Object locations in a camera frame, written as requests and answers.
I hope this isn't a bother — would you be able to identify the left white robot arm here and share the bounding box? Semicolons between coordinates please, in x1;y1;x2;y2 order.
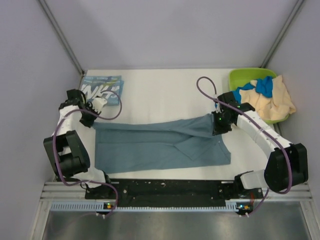
43;89;114;199

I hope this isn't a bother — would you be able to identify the bright blue t shirt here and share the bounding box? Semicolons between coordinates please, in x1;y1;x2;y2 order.
232;76;273;103

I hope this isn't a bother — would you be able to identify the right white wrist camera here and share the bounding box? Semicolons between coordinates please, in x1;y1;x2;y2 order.
214;101;222;113

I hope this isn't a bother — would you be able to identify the aluminium corner post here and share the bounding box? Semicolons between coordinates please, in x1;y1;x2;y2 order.
259;0;306;69
36;0;85;76

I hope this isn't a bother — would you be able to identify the right aluminium corner post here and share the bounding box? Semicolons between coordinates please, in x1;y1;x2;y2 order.
259;0;306;69

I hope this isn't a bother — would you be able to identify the light blue cable duct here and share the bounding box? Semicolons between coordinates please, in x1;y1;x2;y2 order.
49;200;250;213

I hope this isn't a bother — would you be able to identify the cream yellow t shirt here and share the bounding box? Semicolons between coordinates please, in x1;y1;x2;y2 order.
243;75;297;122

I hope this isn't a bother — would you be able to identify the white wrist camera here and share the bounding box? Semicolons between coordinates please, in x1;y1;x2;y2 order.
214;101;222;113
91;97;108;114

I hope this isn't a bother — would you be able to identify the left aluminium corner post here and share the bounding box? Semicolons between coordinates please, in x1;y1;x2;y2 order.
36;0;85;76

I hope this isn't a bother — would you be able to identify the grey-blue t shirt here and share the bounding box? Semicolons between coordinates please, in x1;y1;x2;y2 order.
93;114;231;174

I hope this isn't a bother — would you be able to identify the green plastic basket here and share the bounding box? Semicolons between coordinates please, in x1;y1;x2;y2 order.
229;68;289;124

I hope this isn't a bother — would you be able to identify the folded printed blue t shirt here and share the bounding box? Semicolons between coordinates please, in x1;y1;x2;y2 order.
80;75;125;106

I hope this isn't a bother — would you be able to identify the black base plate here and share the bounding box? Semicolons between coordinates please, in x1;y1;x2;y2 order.
84;177;265;208

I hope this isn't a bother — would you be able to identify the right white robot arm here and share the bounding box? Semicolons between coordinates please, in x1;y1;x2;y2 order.
212;91;309;198

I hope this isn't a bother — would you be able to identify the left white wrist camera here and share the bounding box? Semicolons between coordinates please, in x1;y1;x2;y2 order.
91;97;108;114

